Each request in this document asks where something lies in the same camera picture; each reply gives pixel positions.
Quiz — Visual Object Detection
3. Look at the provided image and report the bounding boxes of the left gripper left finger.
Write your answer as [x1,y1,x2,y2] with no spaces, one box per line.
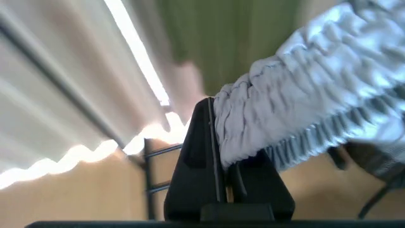
[163,97,227,222]

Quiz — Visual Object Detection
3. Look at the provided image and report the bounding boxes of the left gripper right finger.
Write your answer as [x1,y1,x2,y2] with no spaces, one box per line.
[226,148,296,222]

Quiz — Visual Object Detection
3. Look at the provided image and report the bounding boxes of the pale grey shorts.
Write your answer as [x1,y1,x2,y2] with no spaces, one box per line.
[213,0,405,183]

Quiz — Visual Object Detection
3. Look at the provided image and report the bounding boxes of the green long-sleeved shirt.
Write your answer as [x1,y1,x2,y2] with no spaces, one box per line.
[156,0,303,96]

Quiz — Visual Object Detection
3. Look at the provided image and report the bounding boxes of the black clothes rack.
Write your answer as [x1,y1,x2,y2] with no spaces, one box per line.
[0,22,184,221]

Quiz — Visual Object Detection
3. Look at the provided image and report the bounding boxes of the beige curtain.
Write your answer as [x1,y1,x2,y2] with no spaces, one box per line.
[0,0,206,178]

